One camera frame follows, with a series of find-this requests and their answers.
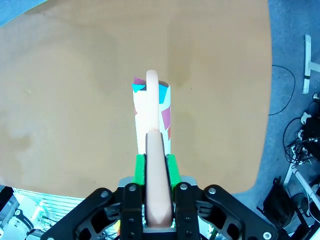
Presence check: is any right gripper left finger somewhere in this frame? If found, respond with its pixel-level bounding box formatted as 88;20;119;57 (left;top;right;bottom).
41;153;147;240

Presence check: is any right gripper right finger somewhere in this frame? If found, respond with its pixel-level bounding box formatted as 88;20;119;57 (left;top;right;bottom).
165;153;279;240

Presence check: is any pink handled lint roller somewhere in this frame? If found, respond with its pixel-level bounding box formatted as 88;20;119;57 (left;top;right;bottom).
131;69;174;229

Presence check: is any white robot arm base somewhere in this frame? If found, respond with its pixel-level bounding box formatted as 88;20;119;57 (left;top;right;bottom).
0;192;36;238

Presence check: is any black bag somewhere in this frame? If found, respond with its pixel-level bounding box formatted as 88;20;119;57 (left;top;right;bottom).
256;176;305;227

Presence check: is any white T-shaped table foot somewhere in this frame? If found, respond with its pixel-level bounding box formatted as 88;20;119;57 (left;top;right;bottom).
301;33;320;95

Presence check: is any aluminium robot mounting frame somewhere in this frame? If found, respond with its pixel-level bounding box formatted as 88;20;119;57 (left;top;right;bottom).
0;186;121;240

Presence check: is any white slanted frame leg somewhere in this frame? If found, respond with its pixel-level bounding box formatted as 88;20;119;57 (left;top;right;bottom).
283;159;320;218

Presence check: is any tangle of black cables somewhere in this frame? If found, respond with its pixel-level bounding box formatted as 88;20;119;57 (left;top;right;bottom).
282;92;320;167

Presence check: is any black floor cable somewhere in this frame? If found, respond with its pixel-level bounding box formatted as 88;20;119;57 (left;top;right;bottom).
268;64;297;116

